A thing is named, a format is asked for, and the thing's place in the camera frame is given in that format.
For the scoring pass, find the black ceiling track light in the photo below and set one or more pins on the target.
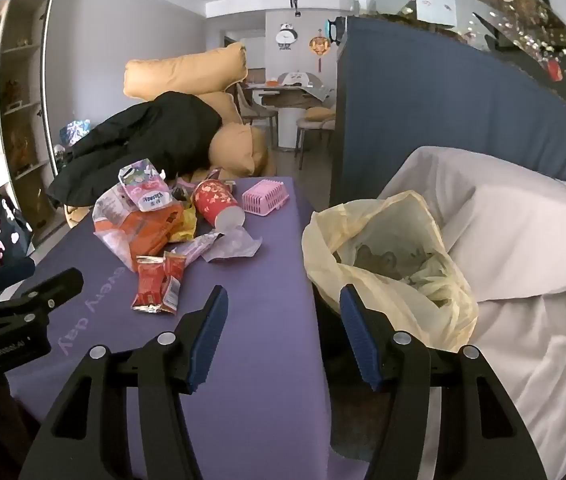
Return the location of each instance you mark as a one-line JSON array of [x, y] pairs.
[[293, 0]]

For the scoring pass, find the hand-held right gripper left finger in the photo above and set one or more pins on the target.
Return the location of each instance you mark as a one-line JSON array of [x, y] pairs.
[[208, 340]]

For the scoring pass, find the hanging lantern decoration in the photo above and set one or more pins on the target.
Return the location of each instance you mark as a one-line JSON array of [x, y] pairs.
[[320, 46]]

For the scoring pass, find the pink plastic basket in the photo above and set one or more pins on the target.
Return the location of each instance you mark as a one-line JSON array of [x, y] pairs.
[[265, 195]]

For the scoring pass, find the yellow snack packet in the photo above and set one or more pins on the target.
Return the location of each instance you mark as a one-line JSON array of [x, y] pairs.
[[188, 222]]

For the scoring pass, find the grey dining chair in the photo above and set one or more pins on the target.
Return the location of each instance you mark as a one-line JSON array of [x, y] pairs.
[[253, 107]]

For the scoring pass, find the panda wall clock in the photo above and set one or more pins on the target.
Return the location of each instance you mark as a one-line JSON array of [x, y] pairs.
[[286, 36]]

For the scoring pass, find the rounded yellow cushion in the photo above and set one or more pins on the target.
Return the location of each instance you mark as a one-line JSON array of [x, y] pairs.
[[235, 150]]

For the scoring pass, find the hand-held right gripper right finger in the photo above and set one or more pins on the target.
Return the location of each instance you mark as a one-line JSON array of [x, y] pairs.
[[358, 340]]

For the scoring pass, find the colourful shiny bag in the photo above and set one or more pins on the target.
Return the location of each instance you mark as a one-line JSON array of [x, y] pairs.
[[74, 131]]

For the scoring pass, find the black jacket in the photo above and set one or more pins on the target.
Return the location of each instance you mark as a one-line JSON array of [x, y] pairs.
[[153, 135]]

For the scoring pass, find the white cloth cover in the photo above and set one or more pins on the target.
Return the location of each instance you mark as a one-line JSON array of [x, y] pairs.
[[513, 220]]

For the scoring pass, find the white shelf unit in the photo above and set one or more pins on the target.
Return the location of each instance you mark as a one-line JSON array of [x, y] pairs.
[[23, 110]]

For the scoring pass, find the blue partition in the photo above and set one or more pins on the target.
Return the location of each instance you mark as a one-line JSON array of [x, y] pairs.
[[438, 110]]

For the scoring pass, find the pink white cartoon snack packet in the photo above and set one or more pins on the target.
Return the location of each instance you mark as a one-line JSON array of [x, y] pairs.
[[148, 195]]

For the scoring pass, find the dining chair with yellow cushion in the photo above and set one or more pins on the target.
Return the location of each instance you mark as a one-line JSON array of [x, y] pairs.
[[313, 122]]

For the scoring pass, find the purple mat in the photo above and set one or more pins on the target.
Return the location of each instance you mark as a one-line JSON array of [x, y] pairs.
[[273, 270]]

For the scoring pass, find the long yellow cushion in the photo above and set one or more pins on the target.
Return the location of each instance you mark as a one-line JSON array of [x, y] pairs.
[[183, 72]]

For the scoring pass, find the clear plastic wrapper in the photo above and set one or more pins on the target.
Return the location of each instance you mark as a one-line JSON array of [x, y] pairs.
[[233, 245]]

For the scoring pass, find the yellow plastic bag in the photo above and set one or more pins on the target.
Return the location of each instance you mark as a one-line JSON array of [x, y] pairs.
[[343, 230]]

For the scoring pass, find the orange snack packet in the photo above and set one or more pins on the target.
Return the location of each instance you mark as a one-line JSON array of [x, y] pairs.
[[148, 230]]

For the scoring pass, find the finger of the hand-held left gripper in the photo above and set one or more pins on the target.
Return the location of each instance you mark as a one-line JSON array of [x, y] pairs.
[[58, 282]]

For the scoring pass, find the teal black device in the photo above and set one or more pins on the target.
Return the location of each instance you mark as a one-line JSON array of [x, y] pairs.
[[334, 30]]

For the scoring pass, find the red sachet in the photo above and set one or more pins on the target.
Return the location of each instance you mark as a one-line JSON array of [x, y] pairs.
[[173, 285], [149, 280]]

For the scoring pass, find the red paper cup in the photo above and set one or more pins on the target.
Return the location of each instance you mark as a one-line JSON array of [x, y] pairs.
[[213, 200]]

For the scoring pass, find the dining table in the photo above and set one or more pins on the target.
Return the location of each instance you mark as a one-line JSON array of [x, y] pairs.
[[288, 96]]

